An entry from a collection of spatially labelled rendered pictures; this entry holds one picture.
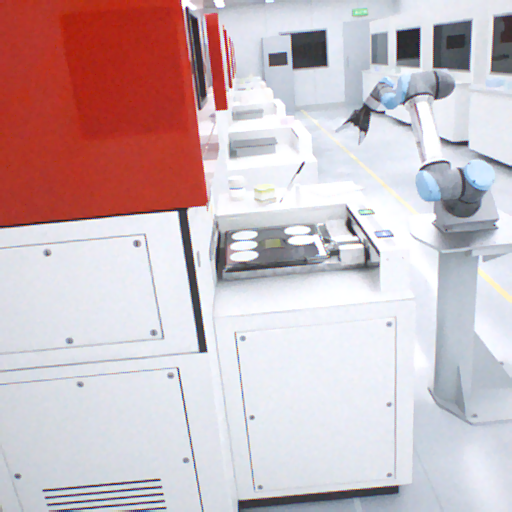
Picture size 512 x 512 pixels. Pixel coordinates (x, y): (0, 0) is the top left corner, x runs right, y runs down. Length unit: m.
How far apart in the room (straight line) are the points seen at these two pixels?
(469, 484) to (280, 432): 0.77
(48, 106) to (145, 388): 0.77
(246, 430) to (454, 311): 1.03
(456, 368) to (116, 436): 1.50
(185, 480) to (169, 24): 1.26
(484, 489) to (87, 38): 1.95
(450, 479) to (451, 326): 0.61
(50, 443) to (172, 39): 1.16
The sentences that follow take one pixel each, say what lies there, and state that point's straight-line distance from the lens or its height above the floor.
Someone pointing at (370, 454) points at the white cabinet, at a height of 0.23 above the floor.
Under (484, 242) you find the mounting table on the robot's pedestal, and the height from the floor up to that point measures 0.82.
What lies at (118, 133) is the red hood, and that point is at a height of 1.42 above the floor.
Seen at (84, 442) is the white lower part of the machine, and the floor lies 0.56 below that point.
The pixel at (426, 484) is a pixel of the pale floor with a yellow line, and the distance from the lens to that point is 2.25.
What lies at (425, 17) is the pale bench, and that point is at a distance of 10.37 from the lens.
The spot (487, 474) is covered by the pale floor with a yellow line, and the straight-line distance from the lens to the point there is 2.33.
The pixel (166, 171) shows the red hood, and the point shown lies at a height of 1.32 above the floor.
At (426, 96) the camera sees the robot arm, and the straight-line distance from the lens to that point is 2.21.
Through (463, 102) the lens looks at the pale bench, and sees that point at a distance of 8.38.
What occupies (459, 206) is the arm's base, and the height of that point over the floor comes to 0.93.
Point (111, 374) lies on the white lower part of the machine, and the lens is 1.54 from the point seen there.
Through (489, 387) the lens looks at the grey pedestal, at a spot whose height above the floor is 0.03.
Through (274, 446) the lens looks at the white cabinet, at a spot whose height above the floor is 0.31.
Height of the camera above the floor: 1.56
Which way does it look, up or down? 21 degrees down
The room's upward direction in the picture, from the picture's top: 6 degrees counter-clockwise
